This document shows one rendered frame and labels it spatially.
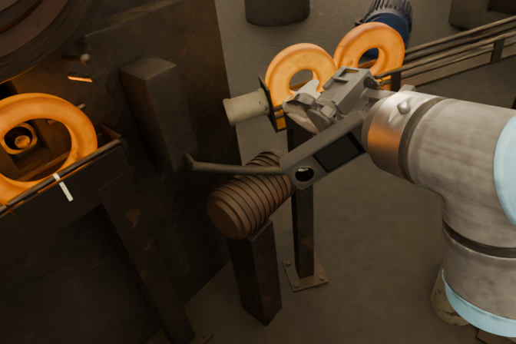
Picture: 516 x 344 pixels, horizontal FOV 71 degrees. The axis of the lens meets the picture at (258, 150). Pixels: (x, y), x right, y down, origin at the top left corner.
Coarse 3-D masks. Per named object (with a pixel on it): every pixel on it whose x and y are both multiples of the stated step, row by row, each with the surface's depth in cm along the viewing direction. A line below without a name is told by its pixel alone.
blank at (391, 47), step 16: (352, 32) 74; (368, 32) 72; (384, 32) 73; (336, 48) 76; (352, 48) 74; (368, 48) 75; (384, 48) 76; (400, 48) 77; (336, 64) 76; (352, 64) 76; (384, 64) 78; (400, 64) 79
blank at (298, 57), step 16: (288, 48) 73; (304, 48) 71; (320, 48) 73; (272, 64) 74; (288, 64) 72; (304, 64) 73; (320, 64) 74; (272, 80) 74; (288, 80) 74; (320, 80) 76; (272, 96) 76
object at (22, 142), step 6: (12, 132) 62; (18, 132) 62; (24, 132) 63; (30, 132) 64; (6, 138) 62; (12, 138) 62; (18, 138) 62; (24, 138) 63; (30, 138) 64; (6, 144) 62; (12, 144) 62; (18, 144) 62; (24, 144) 63
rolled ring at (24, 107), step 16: (16, 96) 53; (32, 96) 54; (48, 96) 56; (0, 112) 50; (16, 112) 52; (32, 112) 54; (48, 112) 55; (64, 112) 57; (80, 112) 59; (0, 128) 51; (80, 128) 60; (80, 144) 61; (96, 144) 63; (0, 176) 54; (48, 176) 62; (0, 192) 54; (16, 192) 56
